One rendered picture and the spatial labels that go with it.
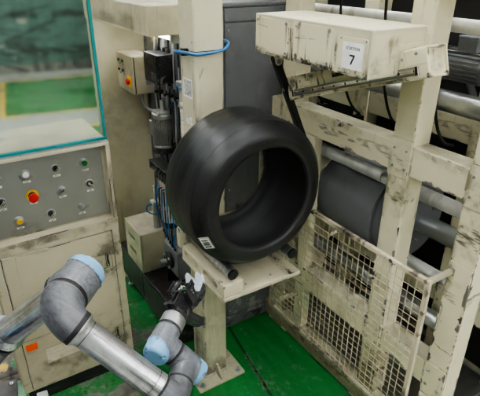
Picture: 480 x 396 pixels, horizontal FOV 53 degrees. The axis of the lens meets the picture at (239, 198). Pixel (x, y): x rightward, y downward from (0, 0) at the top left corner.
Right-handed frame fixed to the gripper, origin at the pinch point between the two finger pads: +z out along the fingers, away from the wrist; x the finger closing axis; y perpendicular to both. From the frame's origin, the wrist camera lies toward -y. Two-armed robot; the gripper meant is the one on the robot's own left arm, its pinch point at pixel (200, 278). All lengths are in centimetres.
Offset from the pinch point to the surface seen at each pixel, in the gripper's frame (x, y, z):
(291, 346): 19, -110, 69
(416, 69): -77, 39, 39
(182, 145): 3.2, 36.7, 30.2
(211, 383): 48, -92, 30
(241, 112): -17, 39, 43
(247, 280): -0.4, -24.1, 25.9
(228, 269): -0.3, -10.6, 16.8
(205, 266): 13.0, -12.4, 22.9
